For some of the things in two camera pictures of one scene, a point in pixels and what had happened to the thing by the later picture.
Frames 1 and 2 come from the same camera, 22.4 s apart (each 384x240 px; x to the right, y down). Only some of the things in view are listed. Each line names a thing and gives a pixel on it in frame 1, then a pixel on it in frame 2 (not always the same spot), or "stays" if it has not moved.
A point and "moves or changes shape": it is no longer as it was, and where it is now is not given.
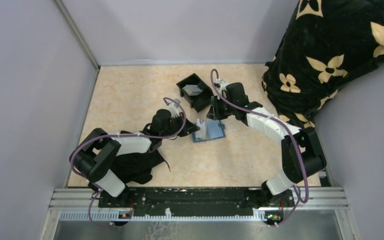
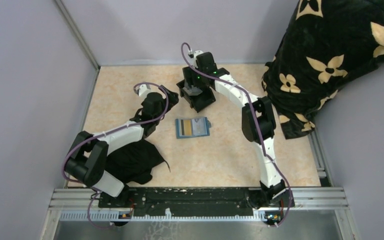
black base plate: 197,201 stays
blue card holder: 215,130 moves or changes shape
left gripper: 189,128 to 172,98
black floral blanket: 328,44 stays
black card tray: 198,102 stays
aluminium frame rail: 83,204 stays
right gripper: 214,112 to 188,73
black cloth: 137,168 stays
